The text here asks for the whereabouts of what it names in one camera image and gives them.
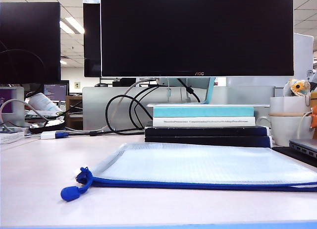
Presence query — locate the beige plush with orange flower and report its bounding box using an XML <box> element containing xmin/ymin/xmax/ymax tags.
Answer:
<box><xmin>283</xmin><ymin>77</ymin><xmax>312</xmax><ymax>107</ymax></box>

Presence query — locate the looped black cable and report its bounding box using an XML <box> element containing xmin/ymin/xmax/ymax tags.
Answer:
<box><xmin>89</xmin><ymin>85</ymin><xmax>160</xmax><ymax>136</ymax></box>

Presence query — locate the white board panel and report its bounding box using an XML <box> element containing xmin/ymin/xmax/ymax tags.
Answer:
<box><xmin>226</xmin><ymin>32</ymin><xmax>314</xmax><ymax>88</ymax></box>

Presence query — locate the large white mug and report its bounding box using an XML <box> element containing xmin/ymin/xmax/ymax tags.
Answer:
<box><xmin>257</xmin><ymin>114</ymin><xmax>315</xmax><ymax>147</ymax></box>

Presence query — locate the brown wooden cabinet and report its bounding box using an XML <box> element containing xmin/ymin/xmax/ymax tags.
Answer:
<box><xmin>65</xmin><ymin>95</ymin><xmax>84</xmax><ymax>129</ymax></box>

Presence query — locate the large black AOC monitor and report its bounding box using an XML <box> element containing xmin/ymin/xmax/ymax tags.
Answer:
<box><xmin>100</xmin><ymin>0</ymin><xmax>295</xmax><ymax>78</ymax></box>

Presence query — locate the white thin cable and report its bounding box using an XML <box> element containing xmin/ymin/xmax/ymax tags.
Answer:
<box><xmin>297</xmin><ymin>111</ymin><xmax>313</xmax><ymax>139</ymax></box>

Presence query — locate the narrow black monitor white edge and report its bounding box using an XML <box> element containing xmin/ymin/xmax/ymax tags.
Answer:
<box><xmin>83</xmin><ymin>0</ymin><xmax>102</xmax><ymax>78</ymax></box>

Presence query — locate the grey monitor cable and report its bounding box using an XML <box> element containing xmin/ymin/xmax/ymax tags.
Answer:
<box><xmin>64</xmin><ymin>77</ymin><xmax>159</xmax><ymax>134</ymax></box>

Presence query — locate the teal book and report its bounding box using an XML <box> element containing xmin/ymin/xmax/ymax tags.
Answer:
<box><xmin>153</xmin><ymin>106</ymin><xmax>255</xmax><ymax>117</ymax></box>

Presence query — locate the white and teal monitor stand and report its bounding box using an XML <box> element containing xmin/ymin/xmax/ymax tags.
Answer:
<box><xmin>146</xmin><ymin>77</ymin><xmax>270</xmax><ymax>108</ymax></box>

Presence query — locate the thin dark navy book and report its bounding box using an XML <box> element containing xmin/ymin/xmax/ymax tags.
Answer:
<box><xmin>144</xmin><ymin>126</ymin><xmax>272</xmax><ymax>137</ymax></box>

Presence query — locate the black round monitor base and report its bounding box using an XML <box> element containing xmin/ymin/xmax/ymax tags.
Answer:
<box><xmin>29</xmin><ymin>118</ymin><xmax>66</xmax><ymax>134</ymax></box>

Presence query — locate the thick dark navy book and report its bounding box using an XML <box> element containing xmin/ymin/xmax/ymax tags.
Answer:
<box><xmin>144</xmin><ymin>136</ymin><xmax>273</xmax><ymax>148</ymax></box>

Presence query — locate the white paper stack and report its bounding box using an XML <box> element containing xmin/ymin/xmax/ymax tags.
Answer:
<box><xmin>0</xmin><ymin>131</ymin><xmax>25</xmax><ymax>144</ymax></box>

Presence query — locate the fluorescent ceiling light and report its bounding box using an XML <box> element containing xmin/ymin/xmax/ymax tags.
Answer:
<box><xmin>59</xmin><ymin>17</ymin><xmax>85</xmax><ymax>35</ymax></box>

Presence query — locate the white book with printed spine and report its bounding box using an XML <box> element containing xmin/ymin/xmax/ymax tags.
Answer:
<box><xmin>152</xmin><ymin>116</ymin><xmax>256</xmax><ymax>127</ymax></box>

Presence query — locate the transparent file bag blue zipper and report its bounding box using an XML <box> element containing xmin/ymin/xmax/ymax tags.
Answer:
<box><xmin>60</xmin><ymin>142</ymin><xmax>317</xmax><ymax>202</ymax></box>

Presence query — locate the orange and yellow toy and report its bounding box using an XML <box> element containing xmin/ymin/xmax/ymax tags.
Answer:
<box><xmin>309</xmin><ymin>90</ymin><xmax>317</xmax><ymax>129</ymax></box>

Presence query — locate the silver monitor purple screen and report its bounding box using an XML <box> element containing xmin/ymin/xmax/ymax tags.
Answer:
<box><xmin>0</xmin><ymin>86</ymin><xmax>25</xmax><ymax>127</ymax></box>

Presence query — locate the laptop screen showing code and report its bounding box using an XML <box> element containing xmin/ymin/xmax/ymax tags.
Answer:
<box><xmin>44</xmin><ymin>83</ymin><xmax>69</xmax><ymax>102</ymax></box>

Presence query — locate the white printed bottle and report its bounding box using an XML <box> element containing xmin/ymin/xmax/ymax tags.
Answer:
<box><xmin>28</xmin><ymin>92</ymin><xmax>64</xmax><ymax>115</ymax></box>

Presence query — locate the white adapter with blue plug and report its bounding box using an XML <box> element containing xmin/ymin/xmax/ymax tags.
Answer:
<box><xmin>40</xmin><ymin>130</ymin><xmax>70</xmax><ymax>140</ymax></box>

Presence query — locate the black cable with ferrite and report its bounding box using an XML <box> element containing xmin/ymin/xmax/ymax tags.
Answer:
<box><xmin>177</xmin><ymin>77</ymin><xmax>201</xmax><ymax>103</ymax></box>

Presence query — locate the silver laptop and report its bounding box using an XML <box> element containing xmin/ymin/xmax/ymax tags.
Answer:
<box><xmin>289</xmin><ymin>138</ymin><xmax>317</xmax><ymax>158</ymax></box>

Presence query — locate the black monitor without logo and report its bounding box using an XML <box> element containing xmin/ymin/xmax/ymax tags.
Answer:
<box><xmin>0</xmin><ymin>2</ymin><xmax>61</xmax><ymax>84</ymax></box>

